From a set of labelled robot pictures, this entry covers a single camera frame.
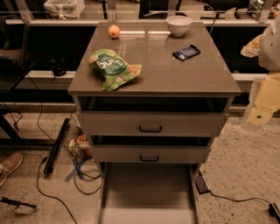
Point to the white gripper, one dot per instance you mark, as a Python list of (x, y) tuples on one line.
[(270, 52)]

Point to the green rice chip bag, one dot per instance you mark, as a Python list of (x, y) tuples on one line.
[(116, 70)]

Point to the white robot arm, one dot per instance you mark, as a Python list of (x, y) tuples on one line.
[(266, 47)]

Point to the grey drawer cabinet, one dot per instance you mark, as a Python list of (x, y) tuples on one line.
[(201, 84)]

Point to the middle drawer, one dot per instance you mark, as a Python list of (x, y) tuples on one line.
[(149, 154)]

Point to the open bottom drawer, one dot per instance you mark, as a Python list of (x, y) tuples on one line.
[(148, 194)]

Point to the top drawer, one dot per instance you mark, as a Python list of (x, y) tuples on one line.
[(145, 124)]

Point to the white plastic bag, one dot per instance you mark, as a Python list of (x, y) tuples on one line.
[(64, 9)]

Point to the blue snack bar wrapper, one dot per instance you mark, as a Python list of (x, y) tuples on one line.
[(186, 53)]

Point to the white ceramic bowl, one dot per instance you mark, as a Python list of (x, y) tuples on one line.
[(178, 25)]

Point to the black power adapter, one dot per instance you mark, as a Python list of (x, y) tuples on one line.
[(202, 185)]

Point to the orange fruit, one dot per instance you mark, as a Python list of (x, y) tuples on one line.
[(114, 31)]

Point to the small clutter pile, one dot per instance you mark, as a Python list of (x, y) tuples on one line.
[(79, 147)]

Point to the black headset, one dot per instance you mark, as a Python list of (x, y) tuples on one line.
[(59, 68)]

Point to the black tube on floor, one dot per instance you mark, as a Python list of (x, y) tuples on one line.
[(55, 149)]

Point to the tan shoe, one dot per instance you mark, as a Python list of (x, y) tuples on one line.
[(9, 165)]

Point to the black tool on floor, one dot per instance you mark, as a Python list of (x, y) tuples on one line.
[(16, 202)]

